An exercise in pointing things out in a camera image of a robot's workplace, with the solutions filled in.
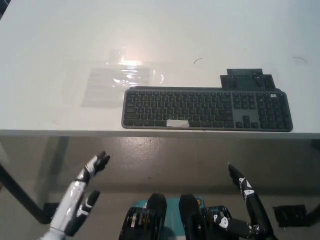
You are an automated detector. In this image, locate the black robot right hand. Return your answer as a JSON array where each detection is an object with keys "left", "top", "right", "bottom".
[{"left": 211, "top": 163, "right": 276, "bottom": 240}]

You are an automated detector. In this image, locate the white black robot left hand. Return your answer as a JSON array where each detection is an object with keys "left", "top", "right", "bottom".
[{"left": 49, "top": 150, "right": 111, "bottom": 237}]

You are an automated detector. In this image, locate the black floor mounting plate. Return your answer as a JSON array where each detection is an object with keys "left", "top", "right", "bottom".
[
  {"left": 43, "top": 201, "right": 62, "bottom": 224},
  {"left": 272, "top": 204, "right": 308, "bottom": 228}
]

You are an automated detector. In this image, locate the black slanted table leg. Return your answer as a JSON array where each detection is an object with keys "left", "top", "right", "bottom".
[{"left": 0, "top": 161, "right": 52, "bottom": 224}]

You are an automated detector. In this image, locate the grey table leg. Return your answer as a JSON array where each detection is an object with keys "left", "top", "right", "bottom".
[{"left": 37, "top": 136, "right": 70, "bottom": 213}]

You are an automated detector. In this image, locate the white tape strip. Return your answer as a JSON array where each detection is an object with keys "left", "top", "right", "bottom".
[{"left": 166, "top": 119, "right": 190, "bottom": 129}]

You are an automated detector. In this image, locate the black stepped flat plate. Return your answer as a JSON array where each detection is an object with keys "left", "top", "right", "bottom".
[{"left": 219, "top": 68, "right": 275, "bottom": 90}]

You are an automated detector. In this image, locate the clear plastic sheet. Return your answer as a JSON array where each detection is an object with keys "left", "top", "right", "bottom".
[{"left": 79, "top": 47, "right": 166, "bottom": 110}]

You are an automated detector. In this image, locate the dark grey wireless keyboard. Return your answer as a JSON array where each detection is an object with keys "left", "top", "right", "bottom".
[{"left": 121, "top": 85, "right": 294, "bottom": 133}]

